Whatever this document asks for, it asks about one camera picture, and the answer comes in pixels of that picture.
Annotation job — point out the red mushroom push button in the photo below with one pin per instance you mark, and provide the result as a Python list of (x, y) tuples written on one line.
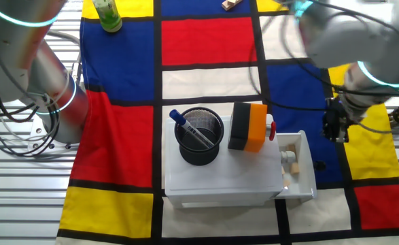
[(273, 131)]

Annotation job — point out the wooden block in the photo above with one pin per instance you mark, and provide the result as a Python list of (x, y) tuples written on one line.
[(294, 169), (287, 183), (291, 148)]

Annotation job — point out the white drawer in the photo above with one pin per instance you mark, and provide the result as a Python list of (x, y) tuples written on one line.
[(309, 163)]

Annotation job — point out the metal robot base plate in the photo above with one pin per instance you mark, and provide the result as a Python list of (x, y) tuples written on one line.
[(36, 131)]

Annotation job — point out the flat wooden piece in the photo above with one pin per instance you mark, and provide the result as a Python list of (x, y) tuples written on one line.
[(238, 1), (228, 5)]

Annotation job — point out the green tea bottle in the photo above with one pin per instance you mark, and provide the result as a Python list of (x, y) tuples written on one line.
[(109, 17)]

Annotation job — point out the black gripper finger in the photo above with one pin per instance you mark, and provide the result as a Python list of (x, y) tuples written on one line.
[(340, 132), (327, 122)]

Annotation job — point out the white drawer cabinet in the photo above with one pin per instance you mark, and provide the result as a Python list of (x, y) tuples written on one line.
[(240, 177)]

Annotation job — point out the colour block tablecloth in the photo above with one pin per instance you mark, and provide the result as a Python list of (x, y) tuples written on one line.
[(117, 143)]

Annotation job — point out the orange and black button box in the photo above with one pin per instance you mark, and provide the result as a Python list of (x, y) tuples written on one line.
[(250, 129)]

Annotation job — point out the blue capped marker pen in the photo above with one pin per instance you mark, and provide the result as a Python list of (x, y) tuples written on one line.
[(189, 128)]

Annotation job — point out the black mesh pen holder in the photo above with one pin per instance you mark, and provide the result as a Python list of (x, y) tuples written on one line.
[(185, 154)]

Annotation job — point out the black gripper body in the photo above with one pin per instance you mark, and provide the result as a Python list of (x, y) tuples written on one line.
[(336, 110)]

